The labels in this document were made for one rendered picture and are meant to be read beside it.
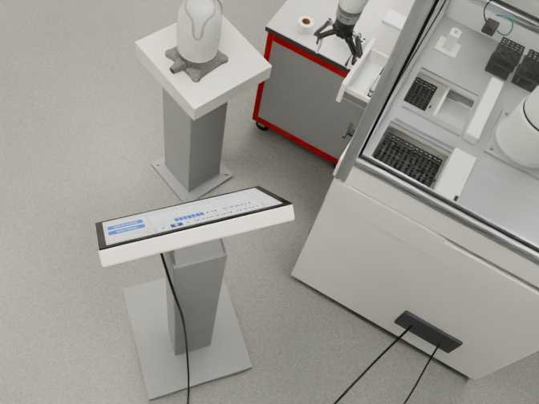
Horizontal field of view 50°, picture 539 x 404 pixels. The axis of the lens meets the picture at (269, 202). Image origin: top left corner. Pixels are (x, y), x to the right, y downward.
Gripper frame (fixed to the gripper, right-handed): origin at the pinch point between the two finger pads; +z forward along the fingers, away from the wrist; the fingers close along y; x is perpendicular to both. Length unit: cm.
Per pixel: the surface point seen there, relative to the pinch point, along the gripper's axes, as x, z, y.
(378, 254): -52, 28, 52
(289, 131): 15, 77, -13
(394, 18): 51, 13, 10
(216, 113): -26, 35, -35
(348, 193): -52, 1, 31
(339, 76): 14.4, 23.3, 2.2
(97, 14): 35, 91, -150
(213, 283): -101, 9, 8
